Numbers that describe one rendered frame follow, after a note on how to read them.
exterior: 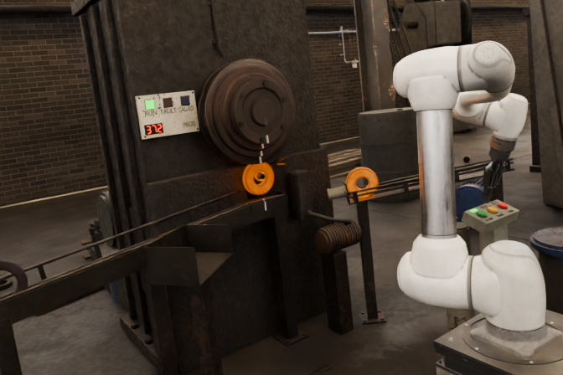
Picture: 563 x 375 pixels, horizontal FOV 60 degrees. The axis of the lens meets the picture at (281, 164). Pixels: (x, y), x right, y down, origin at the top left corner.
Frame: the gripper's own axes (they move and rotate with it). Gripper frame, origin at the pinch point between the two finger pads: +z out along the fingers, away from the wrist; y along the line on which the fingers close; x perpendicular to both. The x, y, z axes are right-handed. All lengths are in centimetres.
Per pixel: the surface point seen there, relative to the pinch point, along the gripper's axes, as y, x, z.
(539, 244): -27.3, 14.6, 23.8
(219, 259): 99, -40, 24
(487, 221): 2.4, 4.6, 9.6
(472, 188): -141, -86, 72
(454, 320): 2, 4, 62
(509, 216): -12.2, 5.8, 10.6
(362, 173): 13, -57, 14
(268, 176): 56, -74, 14
